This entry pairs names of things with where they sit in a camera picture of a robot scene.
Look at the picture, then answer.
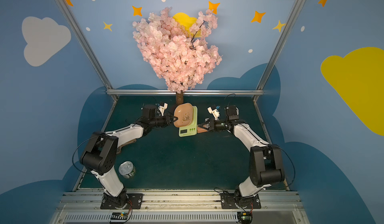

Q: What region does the aluminium cage frame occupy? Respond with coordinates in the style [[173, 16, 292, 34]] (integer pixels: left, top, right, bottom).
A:
[[65, 0, 296, 189]]

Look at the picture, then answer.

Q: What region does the clear plastic bottle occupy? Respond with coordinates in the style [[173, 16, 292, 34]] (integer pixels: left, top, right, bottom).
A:
[[119, 161, 136, 179]]

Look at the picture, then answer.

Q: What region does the green electronic kitchen scale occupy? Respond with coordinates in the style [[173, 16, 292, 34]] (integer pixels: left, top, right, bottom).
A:
[[179, 106, 198, 137]]

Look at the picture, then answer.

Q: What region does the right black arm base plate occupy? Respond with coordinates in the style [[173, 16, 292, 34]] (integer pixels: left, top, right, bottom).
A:
[[220, 193, 262, 210]]

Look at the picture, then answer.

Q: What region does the right small circuit board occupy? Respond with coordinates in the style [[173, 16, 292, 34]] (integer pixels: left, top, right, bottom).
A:
[[237, 212, 253, 224]]

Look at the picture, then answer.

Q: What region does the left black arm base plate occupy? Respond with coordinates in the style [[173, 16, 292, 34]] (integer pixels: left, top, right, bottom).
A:
[[100, 193, 144, 210]]

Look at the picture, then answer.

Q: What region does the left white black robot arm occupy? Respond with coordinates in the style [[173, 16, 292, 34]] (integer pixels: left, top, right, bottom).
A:
[[80, 104, 179, 210]]

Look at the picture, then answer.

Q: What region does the pink square bowl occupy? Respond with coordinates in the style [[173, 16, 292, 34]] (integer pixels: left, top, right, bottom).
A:
[[174, 103, 194, 128]]

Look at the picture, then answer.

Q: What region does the left small circuit board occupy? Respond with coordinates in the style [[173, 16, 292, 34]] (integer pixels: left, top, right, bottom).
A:
[[110, 212, 130, 223]]

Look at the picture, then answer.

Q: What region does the brown slotted scoop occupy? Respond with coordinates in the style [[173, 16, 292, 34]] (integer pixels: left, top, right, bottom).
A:
[[117, 139, 137, 155]]

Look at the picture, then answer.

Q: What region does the small circuit board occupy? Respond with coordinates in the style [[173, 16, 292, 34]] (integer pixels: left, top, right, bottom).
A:
[[237, 212, 253, 224], [110, 212, 130, 223]]

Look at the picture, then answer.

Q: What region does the pink cherry blossom tree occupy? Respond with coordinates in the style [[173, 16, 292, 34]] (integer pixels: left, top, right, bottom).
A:
[[133, 7, 222, 105]]

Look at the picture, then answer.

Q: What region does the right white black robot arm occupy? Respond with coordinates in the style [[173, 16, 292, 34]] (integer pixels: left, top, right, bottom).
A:
[[198, 105, 286, 208]]

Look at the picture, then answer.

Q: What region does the orange power strip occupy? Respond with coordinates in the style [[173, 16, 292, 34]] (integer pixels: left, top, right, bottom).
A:
[[197, 127, 209, 134]]

